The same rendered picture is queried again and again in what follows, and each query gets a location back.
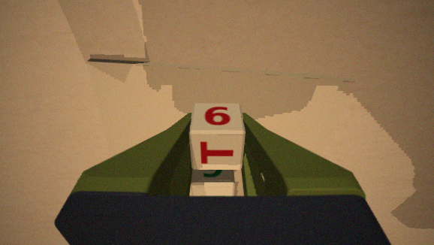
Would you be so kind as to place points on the beige letter block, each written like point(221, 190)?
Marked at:
point(212, 183)
point(217, 136)

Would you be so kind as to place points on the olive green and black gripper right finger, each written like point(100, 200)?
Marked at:
point(288, 168)

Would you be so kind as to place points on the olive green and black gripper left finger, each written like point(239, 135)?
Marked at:
point(150, 166)

